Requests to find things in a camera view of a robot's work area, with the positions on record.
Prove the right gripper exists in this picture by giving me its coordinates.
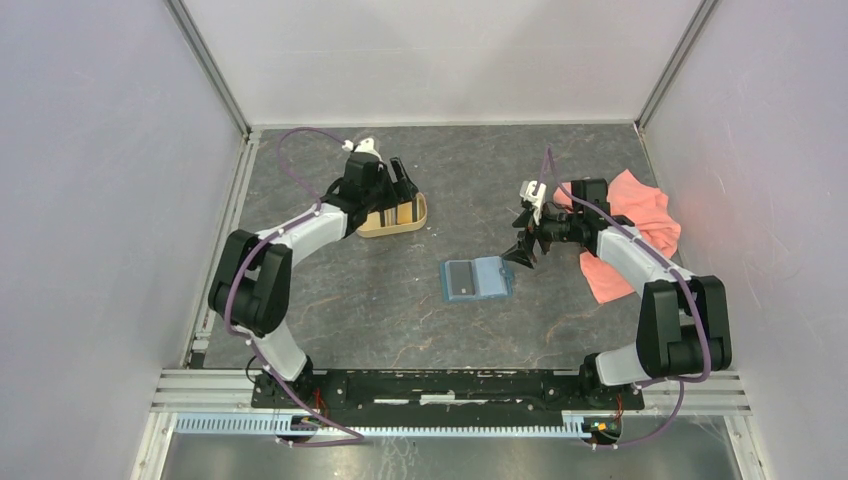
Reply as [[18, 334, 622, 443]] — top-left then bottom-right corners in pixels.
[[502, 200, 582, 269]]

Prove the beige card tray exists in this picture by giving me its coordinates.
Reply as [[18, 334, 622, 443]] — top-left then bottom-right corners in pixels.
[[356, 193, 428, 238]]

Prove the blue card holder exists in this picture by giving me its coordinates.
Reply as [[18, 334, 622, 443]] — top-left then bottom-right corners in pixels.
[[440, 256, 514, 302]]

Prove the dark grey card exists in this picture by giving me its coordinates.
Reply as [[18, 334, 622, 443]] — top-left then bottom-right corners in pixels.
[[445, 260, 476, 299]]

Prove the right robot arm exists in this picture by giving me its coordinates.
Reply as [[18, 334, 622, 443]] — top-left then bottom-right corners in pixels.
[[502, 179, 733, 408]]

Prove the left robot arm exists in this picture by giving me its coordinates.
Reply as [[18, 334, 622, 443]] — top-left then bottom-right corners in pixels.
[[207, 152, 419, 408]]

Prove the pink cloth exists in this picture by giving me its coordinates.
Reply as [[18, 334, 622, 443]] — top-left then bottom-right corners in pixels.
[[553, 169, 682, 305]]

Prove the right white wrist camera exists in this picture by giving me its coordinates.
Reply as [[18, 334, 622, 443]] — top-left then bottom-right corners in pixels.
[[519, 180, 547, 211]]

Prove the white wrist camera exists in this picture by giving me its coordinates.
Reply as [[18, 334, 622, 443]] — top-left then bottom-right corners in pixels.
[[519, 180, 547, 211], [342, 137, 383, 162]]

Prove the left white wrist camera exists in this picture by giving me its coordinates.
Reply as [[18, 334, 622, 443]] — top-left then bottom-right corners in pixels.
[[342, 137, 383, 162]]

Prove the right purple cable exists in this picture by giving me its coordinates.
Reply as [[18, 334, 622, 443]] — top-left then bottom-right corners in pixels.
[[539, 146, 713, 450]]

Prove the purple cable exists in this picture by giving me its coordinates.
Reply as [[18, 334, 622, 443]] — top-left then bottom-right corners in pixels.
[[223, 127, 366, 450], [539, 146, 713, 450]]

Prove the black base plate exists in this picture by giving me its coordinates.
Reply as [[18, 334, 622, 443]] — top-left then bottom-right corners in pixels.
[[292, 369, 645, 430]]

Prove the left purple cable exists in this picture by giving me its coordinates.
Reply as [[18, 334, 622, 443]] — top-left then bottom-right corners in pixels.
[[223, 127, 366, 450]]

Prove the blue slotted cable duct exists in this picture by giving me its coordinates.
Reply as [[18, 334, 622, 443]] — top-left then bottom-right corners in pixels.
[[173, 413, 588, 439]]

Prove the aluminium frame rail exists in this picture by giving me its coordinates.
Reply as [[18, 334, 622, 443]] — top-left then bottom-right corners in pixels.
[[150, 369, 752, 416]]

